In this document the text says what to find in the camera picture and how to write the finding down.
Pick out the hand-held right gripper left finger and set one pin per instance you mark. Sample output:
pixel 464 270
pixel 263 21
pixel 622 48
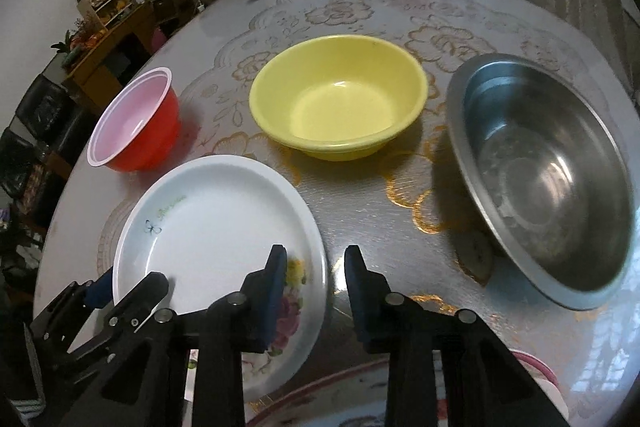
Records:
pixel 275 292

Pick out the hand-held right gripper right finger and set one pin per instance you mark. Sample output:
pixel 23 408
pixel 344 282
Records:
pixel 356 297

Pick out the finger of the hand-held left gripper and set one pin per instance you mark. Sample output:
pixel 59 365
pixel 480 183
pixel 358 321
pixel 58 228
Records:
pixel 97 292
pixel 142 302

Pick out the white floral plate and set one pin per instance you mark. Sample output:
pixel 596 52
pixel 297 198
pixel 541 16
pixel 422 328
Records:
pixel 215 232

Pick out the red plastic bowl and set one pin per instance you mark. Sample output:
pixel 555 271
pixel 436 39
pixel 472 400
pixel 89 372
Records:
pixel 150 142

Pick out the yellow plastic bowl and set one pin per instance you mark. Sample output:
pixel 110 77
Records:
pixel 340 107

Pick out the stainless steel basin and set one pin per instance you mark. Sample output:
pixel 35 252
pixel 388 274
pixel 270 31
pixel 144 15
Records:
pixel 540 177

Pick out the floral lace tablecloth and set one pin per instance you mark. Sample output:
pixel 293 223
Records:
pixel 390 207

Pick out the pink rimmed plate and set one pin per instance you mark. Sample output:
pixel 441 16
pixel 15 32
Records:
pixel 320 399

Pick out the black leather armchair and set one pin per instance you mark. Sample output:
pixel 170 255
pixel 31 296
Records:
pixel 45 107

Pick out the pink rimmed bowl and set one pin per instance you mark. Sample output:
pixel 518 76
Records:
pixel 542 369

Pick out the orange artificial flowers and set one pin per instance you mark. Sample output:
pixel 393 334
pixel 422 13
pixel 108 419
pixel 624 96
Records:
pixel 80 44

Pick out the wooden desk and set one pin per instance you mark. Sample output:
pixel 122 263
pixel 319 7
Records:
pixel 115 39

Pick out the pink bag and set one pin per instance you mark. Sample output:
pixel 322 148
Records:
pixel 157 37

